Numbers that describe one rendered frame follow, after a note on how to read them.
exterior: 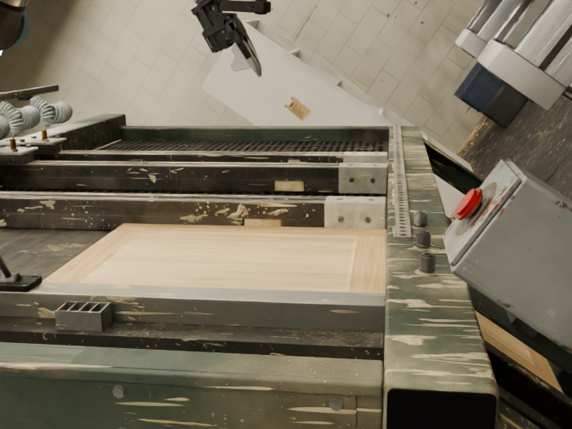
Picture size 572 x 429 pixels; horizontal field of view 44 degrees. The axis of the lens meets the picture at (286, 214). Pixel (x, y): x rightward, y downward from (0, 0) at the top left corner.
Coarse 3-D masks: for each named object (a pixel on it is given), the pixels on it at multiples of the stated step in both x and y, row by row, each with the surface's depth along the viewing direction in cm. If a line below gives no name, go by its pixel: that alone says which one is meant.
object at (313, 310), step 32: (64, 288) 108; (96, 288) 108; (128, 288) 108; (160, 288) 108; (192, 288) 107; (128, 320) 105; (160, 320) 105; (192, 320) 104; (224, 320) 103; (256, 320) 102; (288, 320) 102; (320, 320) 101; (352, 320) 100; (384, 320) 100
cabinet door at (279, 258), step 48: (144, 240) 142; (192, 240) 141; (240, 240) 141; (288, 240) 140; (336, 240) 140; (384, 240) 138; (240, 288) 114; (288, 288) 114; (336, 288) 113; (384, 288) 112
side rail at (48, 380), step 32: (0, 352) 84; (32, 352) 84; (64, 352) 84; (96, 352) 84; (128, 352) 83; (160, 352) 83; (192, 352) 83; (0, 384) 82; (32, 384) 82; (64, 384) 81; (96, 384) 80; (128, 384) 80; (160, 384) 79; (192, 384) 78; (224, 384) 78; (256, 384) 77; (288, 384) 77; (320, 384) 76; (352, 384) 76; (0, 416) 83; (32, 416) 83; (64, 416) 82; (96, 416) 81; (128, 416) 81; (160, 416) 80; (192, 416) 80; (224, 416) 79; (256, 416) 78; (288, 416) 78; (320, 416) 77; (352, 416) 77
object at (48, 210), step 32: (0, 192) 162; (32, 192) 161; (64, 192) 161; (0, 224) 159; (32, 224) 158; (64, 224) 156; (96, 224) 155; (192, 224) 152; (224, 224) 151; (288, 224) 149; (320, 224) 148; (352, 224) 147; (384, 224) 146
